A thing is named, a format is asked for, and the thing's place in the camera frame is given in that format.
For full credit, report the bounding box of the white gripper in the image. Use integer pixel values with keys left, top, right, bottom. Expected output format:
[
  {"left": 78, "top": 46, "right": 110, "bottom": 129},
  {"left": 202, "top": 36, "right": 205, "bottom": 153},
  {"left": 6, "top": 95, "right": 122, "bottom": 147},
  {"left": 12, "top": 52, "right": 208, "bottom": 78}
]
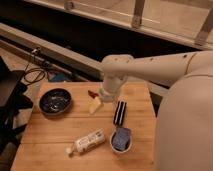
[{"left": 89, "top": 75, "right": 125, "bottom": 114}]

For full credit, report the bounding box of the white plastic bottle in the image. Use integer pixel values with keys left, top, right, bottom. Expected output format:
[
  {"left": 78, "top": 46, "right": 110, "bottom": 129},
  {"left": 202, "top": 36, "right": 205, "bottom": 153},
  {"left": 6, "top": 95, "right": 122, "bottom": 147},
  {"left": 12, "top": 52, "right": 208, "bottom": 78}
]
[{"left": 66, "top": 129, "right": 106, "bottom": 155}]

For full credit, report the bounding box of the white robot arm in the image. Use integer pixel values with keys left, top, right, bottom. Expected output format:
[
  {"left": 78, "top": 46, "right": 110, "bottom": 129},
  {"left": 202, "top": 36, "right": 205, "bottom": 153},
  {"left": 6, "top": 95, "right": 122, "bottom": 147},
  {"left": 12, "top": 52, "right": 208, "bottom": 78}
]
[{"left": 99, "top": 50, "right": 213, "bottom": 171}]

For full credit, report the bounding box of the dark ceramic bowl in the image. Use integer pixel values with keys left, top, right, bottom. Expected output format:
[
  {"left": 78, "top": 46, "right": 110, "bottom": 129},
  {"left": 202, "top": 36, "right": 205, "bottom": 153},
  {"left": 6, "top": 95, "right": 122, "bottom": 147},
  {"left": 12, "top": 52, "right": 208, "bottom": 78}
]
[{"left": 39, "top": 88, "right": 72, "bottom": 116}]

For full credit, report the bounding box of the small brown red object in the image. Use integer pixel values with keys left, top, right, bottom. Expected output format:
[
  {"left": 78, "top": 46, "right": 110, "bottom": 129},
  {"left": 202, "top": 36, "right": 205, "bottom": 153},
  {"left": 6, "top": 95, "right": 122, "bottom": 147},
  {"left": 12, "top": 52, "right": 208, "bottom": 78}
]
[{"left": 88, "top": 90, "right": 99, "bottom": 99}]

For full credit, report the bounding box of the black white striped block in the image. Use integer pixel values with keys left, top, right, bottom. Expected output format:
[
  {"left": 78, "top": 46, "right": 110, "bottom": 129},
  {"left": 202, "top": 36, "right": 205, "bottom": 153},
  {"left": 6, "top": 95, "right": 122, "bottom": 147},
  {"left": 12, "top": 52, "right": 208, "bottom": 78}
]
[{"left": 113, "top": 101, "right": 127, "bottom": 126}]

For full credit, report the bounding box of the blue cloth in cup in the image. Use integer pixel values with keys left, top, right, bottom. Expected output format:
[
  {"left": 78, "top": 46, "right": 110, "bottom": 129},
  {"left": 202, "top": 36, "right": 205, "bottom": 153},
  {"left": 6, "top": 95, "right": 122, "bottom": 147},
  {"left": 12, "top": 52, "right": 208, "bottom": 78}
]
[{"left": 112, "top": 127, "right": 131, "bottom": 151}]

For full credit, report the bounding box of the blue object behind table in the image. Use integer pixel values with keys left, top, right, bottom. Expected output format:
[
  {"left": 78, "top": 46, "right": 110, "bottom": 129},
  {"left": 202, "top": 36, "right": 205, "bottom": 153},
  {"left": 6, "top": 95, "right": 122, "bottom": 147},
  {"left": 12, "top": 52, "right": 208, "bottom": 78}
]
[{"left": 49, "top": 74, "right": 66, "bottom": 82}]

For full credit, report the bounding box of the black cable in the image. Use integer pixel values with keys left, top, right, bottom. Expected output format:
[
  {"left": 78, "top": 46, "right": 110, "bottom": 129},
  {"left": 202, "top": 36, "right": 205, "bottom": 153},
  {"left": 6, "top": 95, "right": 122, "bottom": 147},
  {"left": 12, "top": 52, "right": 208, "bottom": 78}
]
[{"left": 20, "top": 48, "right": 54, "bottom": 85}]

